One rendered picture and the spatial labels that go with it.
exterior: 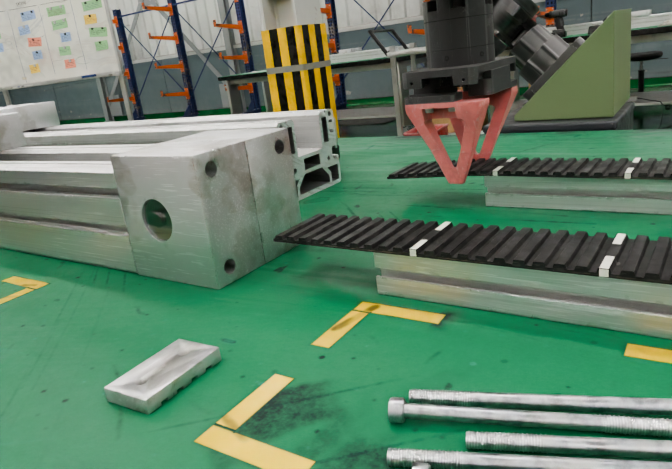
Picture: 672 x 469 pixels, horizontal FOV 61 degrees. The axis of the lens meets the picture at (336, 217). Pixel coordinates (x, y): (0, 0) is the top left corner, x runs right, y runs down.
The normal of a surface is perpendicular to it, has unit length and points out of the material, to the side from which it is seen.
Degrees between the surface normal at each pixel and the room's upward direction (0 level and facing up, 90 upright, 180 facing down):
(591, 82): 90
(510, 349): 0
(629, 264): 0
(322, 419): 0
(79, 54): 90
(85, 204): 90
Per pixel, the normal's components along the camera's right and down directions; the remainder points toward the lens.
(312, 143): -0.55, 0.30
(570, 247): -0.13, -0.95
